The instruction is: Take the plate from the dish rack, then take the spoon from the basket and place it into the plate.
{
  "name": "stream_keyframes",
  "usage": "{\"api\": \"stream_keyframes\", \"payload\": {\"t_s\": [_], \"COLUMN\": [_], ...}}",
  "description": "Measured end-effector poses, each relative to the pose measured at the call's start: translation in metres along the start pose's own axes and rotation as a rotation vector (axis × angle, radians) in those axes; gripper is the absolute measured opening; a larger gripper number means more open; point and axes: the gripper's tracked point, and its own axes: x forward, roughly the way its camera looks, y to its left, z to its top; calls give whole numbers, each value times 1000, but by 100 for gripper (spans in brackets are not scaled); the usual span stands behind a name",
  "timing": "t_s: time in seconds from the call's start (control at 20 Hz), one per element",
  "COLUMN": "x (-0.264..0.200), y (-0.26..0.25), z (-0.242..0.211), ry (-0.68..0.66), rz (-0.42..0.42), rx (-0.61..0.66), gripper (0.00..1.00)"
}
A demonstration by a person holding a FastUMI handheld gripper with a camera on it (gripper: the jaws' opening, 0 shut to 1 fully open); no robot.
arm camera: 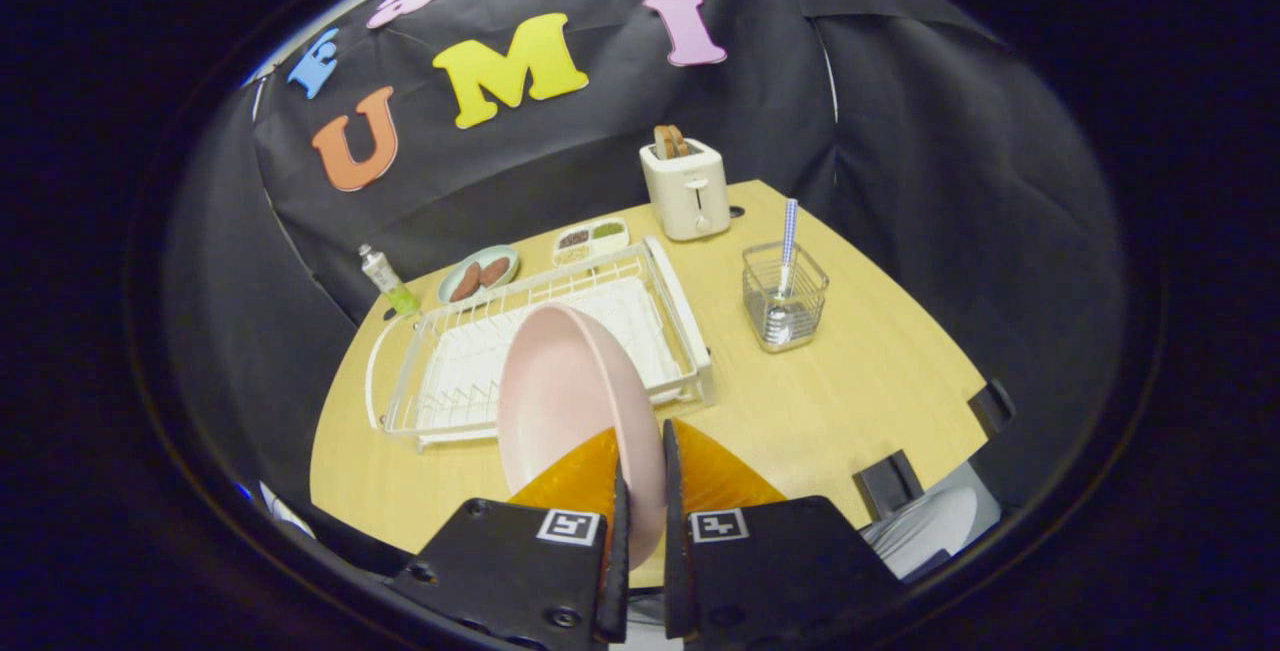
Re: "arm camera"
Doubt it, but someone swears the metal wire basket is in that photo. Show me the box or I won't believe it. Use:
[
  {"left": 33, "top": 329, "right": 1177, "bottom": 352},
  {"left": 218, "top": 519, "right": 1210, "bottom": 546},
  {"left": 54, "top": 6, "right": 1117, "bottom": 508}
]
[{"left": 742, "top": 241, "right": 831, "bottom": 354}]

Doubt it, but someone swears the clear bottle with green liquid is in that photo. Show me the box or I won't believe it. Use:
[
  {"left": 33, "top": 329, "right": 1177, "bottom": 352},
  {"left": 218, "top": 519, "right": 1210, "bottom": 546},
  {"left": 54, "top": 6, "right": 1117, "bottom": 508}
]
[{"left": 358, "top": 243, "right": 422, "bottom": 317}]

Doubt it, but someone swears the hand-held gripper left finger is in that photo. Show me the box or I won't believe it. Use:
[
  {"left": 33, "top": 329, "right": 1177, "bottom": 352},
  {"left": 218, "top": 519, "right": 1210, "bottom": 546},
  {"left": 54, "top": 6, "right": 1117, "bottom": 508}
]
[{"left": 385, "top": 426, "right": 633, "bottom": 651}]

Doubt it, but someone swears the cream toaster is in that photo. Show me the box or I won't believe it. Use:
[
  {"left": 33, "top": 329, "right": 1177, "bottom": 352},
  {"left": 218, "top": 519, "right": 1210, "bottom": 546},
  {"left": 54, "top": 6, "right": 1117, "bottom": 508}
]
[{"left": 640, "top": 138, "right": 732, "bottom": 242}]

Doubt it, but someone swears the black table clamp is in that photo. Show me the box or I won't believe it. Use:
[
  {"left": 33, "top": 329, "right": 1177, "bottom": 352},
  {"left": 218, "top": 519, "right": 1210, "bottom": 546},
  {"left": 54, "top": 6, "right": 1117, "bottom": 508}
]
[
  {"left": 852, "top": 449, "right": 926, "bottom": 524},
  {"left": 968, "top": 379, "right": 1016, "bottom": 437}
]

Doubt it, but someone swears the white round object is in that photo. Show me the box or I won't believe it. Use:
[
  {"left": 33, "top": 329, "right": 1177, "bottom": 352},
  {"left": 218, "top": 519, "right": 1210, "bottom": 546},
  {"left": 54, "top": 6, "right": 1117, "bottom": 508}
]
[{"left": 862, "top": 486, "right": 983, "bottom": 580}]

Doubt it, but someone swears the white divided condiment tray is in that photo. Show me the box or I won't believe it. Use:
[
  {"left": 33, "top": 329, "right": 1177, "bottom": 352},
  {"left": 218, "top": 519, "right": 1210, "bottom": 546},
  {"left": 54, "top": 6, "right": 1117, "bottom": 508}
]
[{"left": 552, "top": 217, "right": 631, "bottom": 267}]

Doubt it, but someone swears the white wall poster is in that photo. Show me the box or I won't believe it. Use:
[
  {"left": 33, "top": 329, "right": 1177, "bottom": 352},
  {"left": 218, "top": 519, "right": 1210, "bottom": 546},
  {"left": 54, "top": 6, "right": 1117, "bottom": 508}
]
[{"left": 240, "top": 481, "right": 316, "bottom": 538}]

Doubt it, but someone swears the pink plate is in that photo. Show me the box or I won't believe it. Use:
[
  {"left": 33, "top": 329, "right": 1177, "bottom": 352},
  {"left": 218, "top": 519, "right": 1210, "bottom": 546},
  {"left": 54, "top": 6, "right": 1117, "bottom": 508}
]
[{"left": 497, "top": 303, "right": 669, "bottom": 569}]

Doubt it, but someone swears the small pale green plate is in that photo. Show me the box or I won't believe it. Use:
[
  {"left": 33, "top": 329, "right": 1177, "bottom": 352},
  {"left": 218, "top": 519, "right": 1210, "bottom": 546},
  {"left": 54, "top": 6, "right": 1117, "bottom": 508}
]
[{"left": 438, "top": 244, "right": 521, "bottom": 305}]

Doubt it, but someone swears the white wire dish rack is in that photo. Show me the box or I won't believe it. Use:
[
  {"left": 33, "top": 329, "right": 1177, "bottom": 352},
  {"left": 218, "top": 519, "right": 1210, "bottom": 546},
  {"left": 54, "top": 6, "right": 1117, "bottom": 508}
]
[{"left": 365, "top": 236, "right": 716, "bottom": 454}]

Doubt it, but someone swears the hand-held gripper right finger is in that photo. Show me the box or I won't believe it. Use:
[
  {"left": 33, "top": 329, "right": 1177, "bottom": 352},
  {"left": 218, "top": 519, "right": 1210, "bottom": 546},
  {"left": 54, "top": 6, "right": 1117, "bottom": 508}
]
[{"left": 660, "top": 417, "right": 907, "bottom": 651}]

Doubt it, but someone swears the blue checked handle spoon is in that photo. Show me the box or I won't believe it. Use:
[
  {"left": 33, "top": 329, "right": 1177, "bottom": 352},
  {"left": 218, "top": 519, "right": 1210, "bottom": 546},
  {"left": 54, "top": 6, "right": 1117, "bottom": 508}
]
[{"left": 765, "top": 198, "right": 801, "bottom": 345}]

